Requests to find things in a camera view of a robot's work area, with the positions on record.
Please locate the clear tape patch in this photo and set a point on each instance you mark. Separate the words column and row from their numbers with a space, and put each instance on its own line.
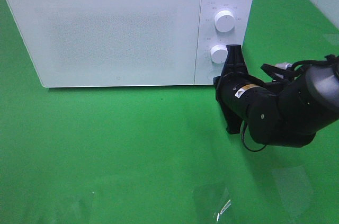
column 213, row 203

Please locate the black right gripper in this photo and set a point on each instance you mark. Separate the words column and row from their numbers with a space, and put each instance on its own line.
column 233, row 91

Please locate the white microwave knob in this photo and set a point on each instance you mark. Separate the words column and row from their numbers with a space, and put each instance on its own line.
column 224, row 21
column 218, row 54

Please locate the white microwave door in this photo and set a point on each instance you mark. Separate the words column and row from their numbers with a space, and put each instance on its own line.
column 91, row 43

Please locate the round white door button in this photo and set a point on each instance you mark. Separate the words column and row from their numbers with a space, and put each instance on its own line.
column 214, row 73

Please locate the white microwave oven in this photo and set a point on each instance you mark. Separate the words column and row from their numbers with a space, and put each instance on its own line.
column 208, row 36

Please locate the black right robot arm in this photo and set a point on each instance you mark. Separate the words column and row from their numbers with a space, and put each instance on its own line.
column 300, row 99

